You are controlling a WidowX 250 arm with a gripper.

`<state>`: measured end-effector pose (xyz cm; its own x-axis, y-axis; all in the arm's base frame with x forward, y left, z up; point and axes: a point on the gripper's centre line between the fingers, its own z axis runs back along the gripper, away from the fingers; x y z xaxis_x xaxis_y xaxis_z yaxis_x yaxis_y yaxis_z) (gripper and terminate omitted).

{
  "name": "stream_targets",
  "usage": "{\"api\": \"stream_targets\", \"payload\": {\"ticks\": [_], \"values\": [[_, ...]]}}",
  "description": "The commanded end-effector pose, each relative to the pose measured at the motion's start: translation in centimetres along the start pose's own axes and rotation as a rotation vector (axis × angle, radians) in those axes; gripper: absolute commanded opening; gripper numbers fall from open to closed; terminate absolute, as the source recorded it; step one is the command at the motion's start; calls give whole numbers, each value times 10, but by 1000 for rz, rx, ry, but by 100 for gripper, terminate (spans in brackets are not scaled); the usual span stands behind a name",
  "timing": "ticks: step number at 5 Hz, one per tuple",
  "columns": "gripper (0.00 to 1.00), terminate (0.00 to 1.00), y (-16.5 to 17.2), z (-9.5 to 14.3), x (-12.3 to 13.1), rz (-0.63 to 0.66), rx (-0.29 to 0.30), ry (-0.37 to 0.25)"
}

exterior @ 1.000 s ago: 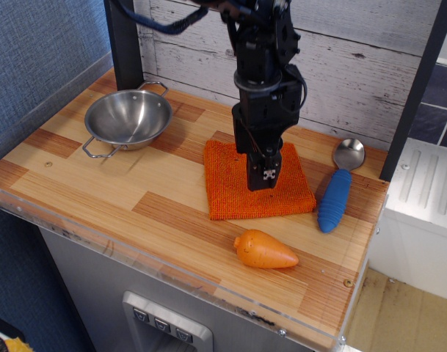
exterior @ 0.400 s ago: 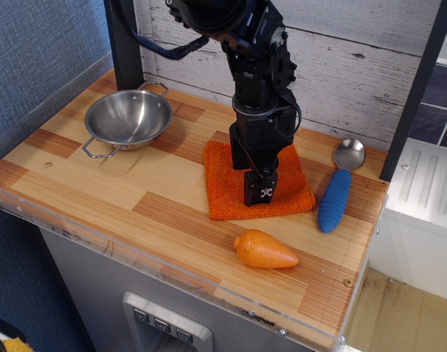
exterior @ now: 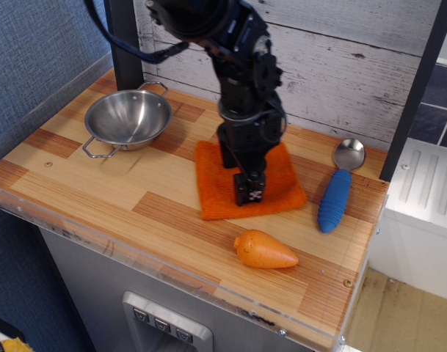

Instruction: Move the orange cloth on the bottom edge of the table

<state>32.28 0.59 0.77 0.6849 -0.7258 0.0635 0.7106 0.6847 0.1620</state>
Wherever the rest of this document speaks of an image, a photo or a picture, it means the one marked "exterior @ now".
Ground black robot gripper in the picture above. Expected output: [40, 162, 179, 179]
[217, 106, 286, 206]

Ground orange knitted cloth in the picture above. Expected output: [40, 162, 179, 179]
[195, 141, 307, 220]

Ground stainless steel bowl with handles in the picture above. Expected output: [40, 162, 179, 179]
[82, 81, 172, 158]

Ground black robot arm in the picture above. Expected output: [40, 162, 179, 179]
[146, 1, 287, 206]

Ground clear acrylic table edge guard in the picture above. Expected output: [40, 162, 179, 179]
[0, 176, 388, 351]

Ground orange plastic carrot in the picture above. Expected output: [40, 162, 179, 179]
[233, 230, 299, 269]

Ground silver dispenser panel with buttons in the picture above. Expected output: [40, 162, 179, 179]
[123, 291, 214, 351]

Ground white ribbed side counter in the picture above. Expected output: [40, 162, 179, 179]
[368, 139, 447, 299]

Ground yellow object bottom left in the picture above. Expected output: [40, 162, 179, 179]
[1, 338, 34, 352]

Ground spoon with blue handle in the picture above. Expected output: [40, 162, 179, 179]
[317, 139, 365, 233]

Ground blue braided cable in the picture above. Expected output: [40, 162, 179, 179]
[84, 0, 190, 65]

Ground black right vertical post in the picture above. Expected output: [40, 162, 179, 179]
[379, 0, 447, 182]

